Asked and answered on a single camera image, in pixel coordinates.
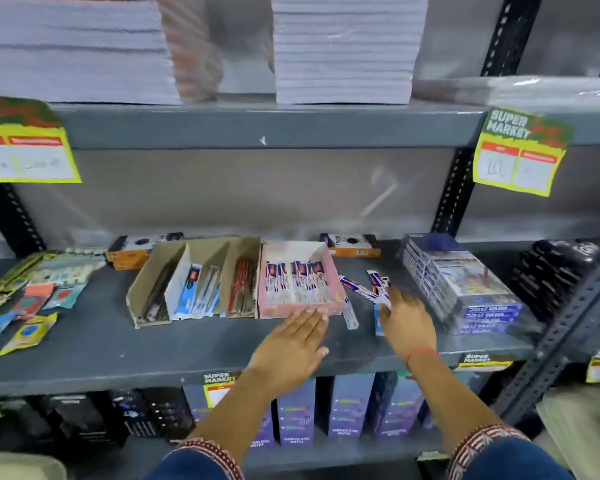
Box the eraser blister packet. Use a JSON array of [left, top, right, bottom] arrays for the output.
[[29, 248, 107, 286]]

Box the plastic wrapped flat stack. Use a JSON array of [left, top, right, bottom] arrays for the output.
[[412, 76, 600, 116]]

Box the stack of black packets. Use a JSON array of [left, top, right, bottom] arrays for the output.
[[509, 239, 600, 323]]

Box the person's left forearm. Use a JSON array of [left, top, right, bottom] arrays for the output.
[[187, 367, 281, 465]]

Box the red thread bracelet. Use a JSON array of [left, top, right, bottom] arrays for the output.
[[406, 348, 440, 373]]

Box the teal stationery packet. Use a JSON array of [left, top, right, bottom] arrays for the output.
[[41, 283, 87, 311]]

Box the orange black box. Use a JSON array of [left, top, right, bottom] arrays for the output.
[[106, 232, 185, 271], [320, 233, 382, 259]]

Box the pile of green yellow packets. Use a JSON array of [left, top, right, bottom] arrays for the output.
[[0, 252, 57, 318]]

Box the stack of orange-edged notebooks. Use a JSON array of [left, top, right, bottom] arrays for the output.
[[154, 0, 224, 103]]

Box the beige bag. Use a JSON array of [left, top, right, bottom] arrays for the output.
[[0, 451, 69, 480]]

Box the pink cardboard box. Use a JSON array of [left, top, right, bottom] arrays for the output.
[[257, 240, 345, 320]]

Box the brown cardboard box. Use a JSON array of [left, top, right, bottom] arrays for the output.
[[220, 237, 263, 319], [126, 240, 189, 329]]

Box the wrapped stack of crayon boxes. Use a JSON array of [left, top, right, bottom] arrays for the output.
[[401, 233, 527, 336]]

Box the black perforated shelf upright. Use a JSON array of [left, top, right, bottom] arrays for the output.
[[431, 0, 544, 236], [0, 183, 47, 259]]

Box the bunch of black pens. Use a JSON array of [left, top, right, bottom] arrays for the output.
[[141, 265, 176, 323]]

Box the person's right hand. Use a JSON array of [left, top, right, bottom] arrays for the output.
[[378, 287, 439, 368]]

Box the large yellow price tag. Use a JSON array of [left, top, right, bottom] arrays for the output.
[[0, 97, 83, 184], [472, 107, 577, 198]]

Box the clear pen packet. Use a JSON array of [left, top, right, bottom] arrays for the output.
[[340, 294, 360, 330]]

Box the white blue pen packet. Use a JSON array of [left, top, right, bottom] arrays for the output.
[[366, 270, 392, 311], [339, 276, 381, 301]]

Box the blue embroidered sleeve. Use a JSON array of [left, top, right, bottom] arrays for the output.
[[142, 437, 246, 480], [445, 424, 576, 480]]

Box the bunch of red pens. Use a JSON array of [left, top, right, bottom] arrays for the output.
[[227, 260, 257, 318]]

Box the blue embroidered right sleeve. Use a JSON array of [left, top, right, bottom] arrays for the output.
[[445, 424, 576, 480]]

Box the blue embroidered left sleeve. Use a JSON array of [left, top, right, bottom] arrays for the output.
[[142, 437, 246, 480]]

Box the row of pen packets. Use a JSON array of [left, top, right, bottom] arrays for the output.
[[265, 260, 331, 304]]

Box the person's right forearm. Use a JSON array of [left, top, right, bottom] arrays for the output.
[[408, 352, 506, 455]]

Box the grey perforated shelf upright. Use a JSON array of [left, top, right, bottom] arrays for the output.
[[490, 240, 600, 426]]

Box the black product box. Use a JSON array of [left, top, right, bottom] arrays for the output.
[[109, 389, 157, 439], [144, 386, 197, 442], [41, 393, 127, 448]]

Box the white cardboard box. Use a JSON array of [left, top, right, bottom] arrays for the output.
[[164, 243, 230, 321]]

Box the red stationery packet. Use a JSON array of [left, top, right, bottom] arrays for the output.
[[9, 284, 56, 321]]

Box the yellow stationery packet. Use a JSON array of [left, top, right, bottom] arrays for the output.
[[0, 313, 60, 357]]

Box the person's left hand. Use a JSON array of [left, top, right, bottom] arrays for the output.
[[247, 309, 330, 393]]

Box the purple bottle box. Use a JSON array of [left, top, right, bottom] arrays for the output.
[[372, 371, 426, 439], [182, 382, 277, 449], [276, 377, 317, 447], [327, 373, 376, 439]]

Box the bunch of blue pen packets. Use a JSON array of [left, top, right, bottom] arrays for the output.
[[174, 264, 222, 318]]

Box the stack of white notebooks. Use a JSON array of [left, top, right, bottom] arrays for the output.
[[0, 0, 182, 106], [270, 0, 431, 105]]

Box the grey metal shelf board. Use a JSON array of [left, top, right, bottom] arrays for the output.
[[70, 427, 451, 475], [49, 101, 600, 150], [0, 239, 600, 398]]

